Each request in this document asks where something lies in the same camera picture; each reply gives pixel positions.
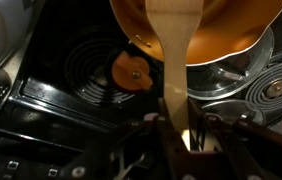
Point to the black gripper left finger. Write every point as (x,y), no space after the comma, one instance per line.
(171,156)

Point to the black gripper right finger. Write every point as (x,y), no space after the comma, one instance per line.
(221,153)

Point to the wooden spatula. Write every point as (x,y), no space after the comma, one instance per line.
(176,50)

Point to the clear glass pot lid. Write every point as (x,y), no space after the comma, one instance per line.
(227,78)

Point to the orange copper pot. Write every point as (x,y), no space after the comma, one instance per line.
(234,30)

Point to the small clear glass lid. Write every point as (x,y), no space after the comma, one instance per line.
(231,110)

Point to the black burner coil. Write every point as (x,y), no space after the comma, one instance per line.
(274,88)
(87,73)

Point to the orange lid knob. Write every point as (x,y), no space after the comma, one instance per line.
(131,71)

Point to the black electric stove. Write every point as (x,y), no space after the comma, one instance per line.
(47,110)

